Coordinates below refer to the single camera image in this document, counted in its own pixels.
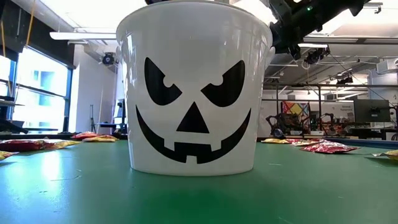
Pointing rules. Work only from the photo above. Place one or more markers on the large glass window wall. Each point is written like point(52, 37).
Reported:
point(40, 93)

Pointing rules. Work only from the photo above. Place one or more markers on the white ceiling light fixture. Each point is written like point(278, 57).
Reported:
point(81, 35)

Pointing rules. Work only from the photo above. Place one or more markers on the monitor on black rolling stand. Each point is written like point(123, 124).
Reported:
point(122, 116)

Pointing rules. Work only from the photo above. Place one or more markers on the green table mat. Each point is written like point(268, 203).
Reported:
point(93, 193)

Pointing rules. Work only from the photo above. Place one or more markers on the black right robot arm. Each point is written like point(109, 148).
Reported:
point(335, 11)

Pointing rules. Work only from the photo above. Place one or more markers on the black track spotlight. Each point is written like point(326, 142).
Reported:
point(344, 80)
point(315, 56)

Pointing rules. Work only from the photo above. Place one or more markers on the white ceiling unit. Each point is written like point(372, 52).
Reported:
point(387, 66)

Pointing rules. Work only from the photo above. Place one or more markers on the black metal rack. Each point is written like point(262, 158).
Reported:
point(319, 102)

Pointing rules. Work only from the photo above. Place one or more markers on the colourful patterned quilt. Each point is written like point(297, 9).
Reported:
point(295, 108)

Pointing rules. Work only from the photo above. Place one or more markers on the white jack-o-lantern face bucket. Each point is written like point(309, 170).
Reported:
point(192, 40)

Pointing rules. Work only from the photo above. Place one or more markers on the ceiling light strip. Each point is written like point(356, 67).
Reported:
point(314, 45)

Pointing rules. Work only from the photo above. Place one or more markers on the yellow candy packet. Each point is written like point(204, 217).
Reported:
point(388, 154)
point(63, 143)
point(275, 140)
point(6, 154)
point(101, 138)

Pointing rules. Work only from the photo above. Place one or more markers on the black round ceiling lamp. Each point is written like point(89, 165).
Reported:
point(108, 59)

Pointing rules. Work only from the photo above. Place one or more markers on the dark ceiling rail fixture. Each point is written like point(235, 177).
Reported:
point(377, 4)

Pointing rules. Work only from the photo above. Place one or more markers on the background robot rig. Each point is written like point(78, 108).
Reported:
point(286, 123)

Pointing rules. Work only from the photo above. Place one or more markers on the dark background monitor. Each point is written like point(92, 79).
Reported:
point(372, 110)

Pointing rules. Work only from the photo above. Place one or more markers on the black tripod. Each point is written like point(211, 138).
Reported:
point(92, 119)

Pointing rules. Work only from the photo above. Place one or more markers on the red candy packet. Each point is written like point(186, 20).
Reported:
point(306, 142)
point(84, 135)
point(21, 145)
point(329, 148)

